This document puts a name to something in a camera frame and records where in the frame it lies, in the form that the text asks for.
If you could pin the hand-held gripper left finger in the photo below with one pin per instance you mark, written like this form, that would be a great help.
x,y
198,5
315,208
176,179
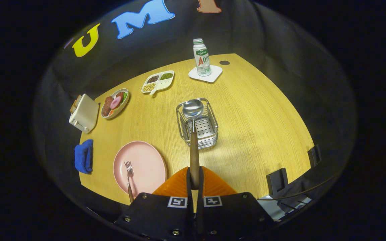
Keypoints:
x,y
163,217

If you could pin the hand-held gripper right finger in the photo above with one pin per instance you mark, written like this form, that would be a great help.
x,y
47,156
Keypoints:
x,y
226,217

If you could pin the pink plate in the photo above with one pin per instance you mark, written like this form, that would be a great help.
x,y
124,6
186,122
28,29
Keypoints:
x,y
147,164

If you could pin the blue cloth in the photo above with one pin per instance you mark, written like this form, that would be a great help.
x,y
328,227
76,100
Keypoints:
x,y
83,157

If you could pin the plate of sausage and vegetables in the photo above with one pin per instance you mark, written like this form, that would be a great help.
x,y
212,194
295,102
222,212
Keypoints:
x,y
114,103

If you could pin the cream toaster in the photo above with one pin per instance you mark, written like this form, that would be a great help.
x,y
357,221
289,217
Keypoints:
x,y
85,113

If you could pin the white divided dish of beans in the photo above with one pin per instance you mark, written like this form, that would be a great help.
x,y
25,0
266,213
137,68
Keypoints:
x,y
161,85

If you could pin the toast slice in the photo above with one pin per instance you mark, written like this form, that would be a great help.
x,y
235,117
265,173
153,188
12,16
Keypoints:
x,y
72,107
78,99

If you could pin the white square coaster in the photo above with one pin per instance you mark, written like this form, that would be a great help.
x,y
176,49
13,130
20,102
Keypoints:
x,y
215,75

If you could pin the dark round table grommet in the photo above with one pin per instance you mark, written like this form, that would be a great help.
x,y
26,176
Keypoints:
x,y
224,63

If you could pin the white drink bottle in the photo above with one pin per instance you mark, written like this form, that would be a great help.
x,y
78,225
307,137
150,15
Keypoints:
x,y
202,60

